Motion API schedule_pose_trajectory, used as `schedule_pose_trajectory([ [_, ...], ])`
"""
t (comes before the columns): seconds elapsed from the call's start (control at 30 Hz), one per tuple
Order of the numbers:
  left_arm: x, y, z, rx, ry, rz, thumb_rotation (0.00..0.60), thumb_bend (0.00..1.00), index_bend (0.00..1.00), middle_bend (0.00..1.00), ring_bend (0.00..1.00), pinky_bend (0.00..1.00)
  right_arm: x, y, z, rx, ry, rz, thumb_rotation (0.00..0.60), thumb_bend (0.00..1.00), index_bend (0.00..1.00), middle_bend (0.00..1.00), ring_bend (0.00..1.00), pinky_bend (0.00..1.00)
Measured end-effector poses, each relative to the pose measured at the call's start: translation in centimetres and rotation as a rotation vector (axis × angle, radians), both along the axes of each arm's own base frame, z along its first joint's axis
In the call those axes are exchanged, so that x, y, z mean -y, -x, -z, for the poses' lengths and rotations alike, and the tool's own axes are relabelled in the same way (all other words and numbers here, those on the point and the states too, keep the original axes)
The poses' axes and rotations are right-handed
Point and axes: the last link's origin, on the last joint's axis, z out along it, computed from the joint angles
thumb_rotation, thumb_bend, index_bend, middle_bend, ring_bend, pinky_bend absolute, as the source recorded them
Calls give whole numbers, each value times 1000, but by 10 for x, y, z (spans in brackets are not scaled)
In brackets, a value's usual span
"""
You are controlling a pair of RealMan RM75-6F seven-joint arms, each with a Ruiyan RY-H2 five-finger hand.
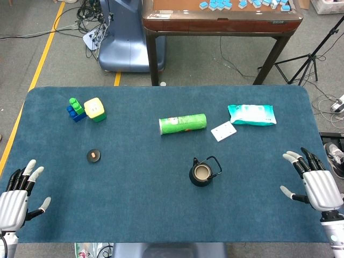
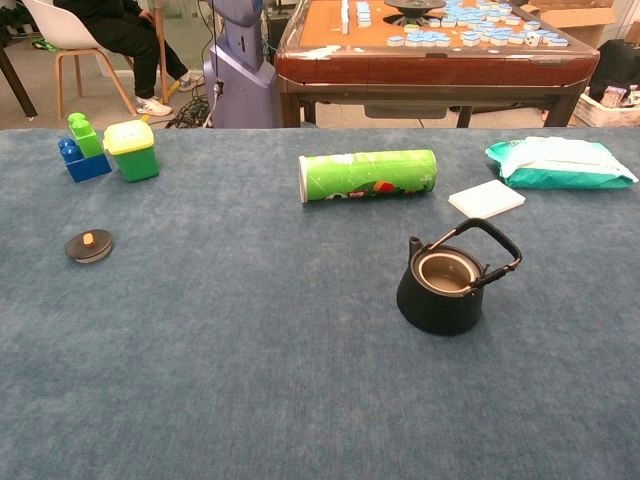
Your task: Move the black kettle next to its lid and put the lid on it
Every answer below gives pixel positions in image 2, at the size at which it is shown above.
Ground black cast iron teapot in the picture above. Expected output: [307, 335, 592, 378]
[396, 217, 523, 337]

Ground black lid with orange knob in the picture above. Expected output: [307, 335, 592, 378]
[64, 228, 114, 265]

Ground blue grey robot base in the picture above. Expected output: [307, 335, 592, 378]
[202, 0, 281, 129]

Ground yellow-lidded green container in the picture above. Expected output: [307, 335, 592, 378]
[102, 119, 161, 183]

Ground green chips can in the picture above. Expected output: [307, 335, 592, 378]
[298, 148, 438, 204]

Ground blue table cloth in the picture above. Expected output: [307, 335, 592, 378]
[0, 127, 640, 480]

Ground white square plastic panel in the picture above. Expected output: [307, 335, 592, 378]
[448, 179, 527, 220]

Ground brown mahjong table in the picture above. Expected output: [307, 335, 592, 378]
[274, 0, 601, 129]

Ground blue building block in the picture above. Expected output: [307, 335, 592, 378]
[57, 137, 113, 184]

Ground teal wet wipes pack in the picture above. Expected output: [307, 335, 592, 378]
[484, 136, 640, 191]

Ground black mahjong table centre hub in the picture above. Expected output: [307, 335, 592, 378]
[383, 0, 448, 26]

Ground green building block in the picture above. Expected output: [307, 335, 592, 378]
[67, 112, 105, 159]

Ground seated person in black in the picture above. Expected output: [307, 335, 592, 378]
[52, 0, 206, 117]

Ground white crate with items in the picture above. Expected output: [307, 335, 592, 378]
[572, 84, 640, 129]

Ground white chair wooden legs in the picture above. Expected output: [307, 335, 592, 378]
[19, 0, 171, 120]

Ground cardboard box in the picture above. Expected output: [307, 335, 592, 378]
[519, 0, 640, 49]

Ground black bag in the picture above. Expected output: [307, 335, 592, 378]
[589, 38, 640, 101]

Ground black cable bundle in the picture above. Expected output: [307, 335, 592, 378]
[164, 94, 211, 129]

